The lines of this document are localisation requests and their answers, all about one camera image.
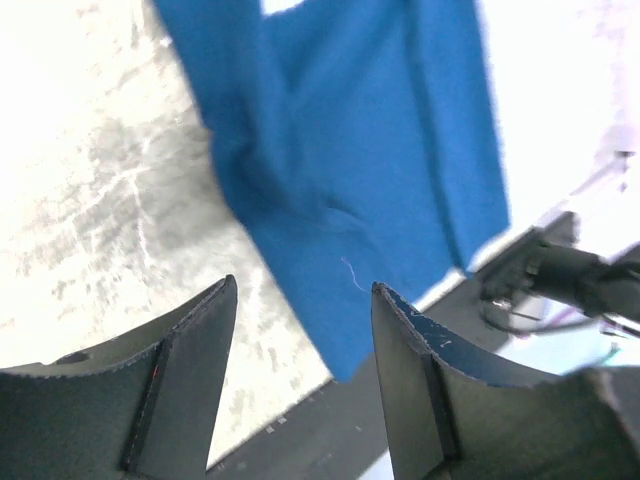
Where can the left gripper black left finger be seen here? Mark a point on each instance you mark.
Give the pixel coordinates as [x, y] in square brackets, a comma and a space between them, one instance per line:
[142, 405]

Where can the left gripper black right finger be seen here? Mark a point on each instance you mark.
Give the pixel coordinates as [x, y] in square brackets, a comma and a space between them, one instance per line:
[453, 410]

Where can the blue Mickey Mouse t-shirt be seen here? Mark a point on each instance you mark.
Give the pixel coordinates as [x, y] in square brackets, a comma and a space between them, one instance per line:
[354, 141]

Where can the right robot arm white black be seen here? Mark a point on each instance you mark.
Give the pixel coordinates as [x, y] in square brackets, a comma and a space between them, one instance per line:
[567, 275]

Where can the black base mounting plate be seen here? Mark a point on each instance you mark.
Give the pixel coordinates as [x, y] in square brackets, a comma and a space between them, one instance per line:
[338, 431]

